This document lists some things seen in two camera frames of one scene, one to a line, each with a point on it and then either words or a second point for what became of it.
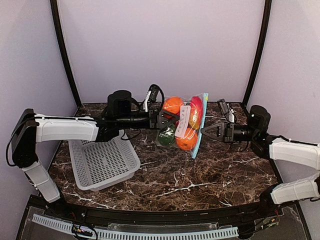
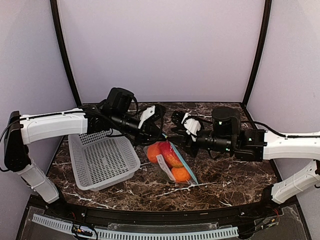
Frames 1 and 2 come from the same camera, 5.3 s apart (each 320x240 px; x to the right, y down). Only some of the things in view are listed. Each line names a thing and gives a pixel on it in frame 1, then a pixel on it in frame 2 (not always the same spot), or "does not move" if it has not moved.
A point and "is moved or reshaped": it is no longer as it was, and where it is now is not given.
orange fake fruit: (189, 141) is moved or reshaped
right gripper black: (225, 132) → (194, 150)
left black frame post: (54, 6) does not move
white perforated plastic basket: (97, 165) does not move
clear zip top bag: (186, 133) → (166, 159)
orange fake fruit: (172, 104) → (153, 151)
